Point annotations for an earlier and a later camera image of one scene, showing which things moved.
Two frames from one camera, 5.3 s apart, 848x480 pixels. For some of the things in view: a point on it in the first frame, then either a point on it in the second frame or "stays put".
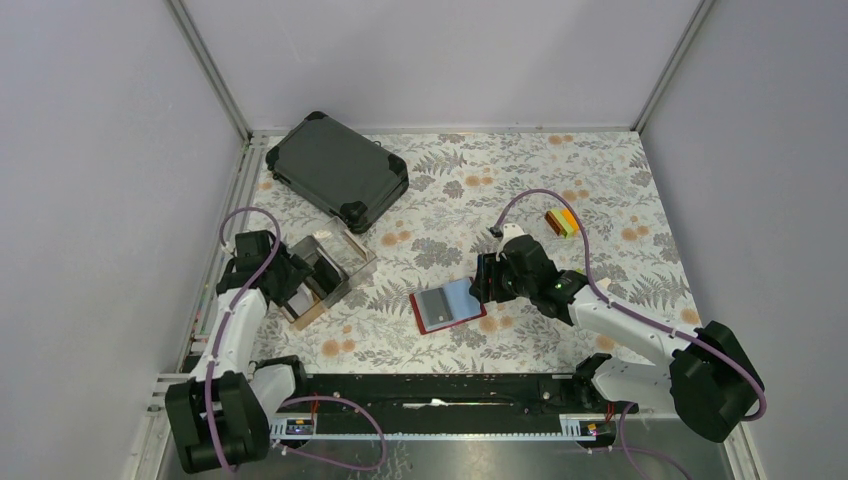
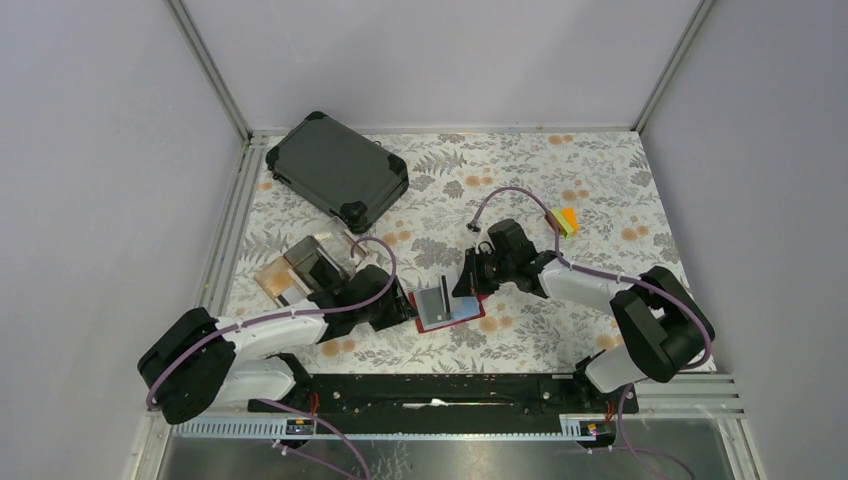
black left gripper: [589, 196] stays put
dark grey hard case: [339, 170] stays put
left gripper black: [297, 271] → [399, 308]
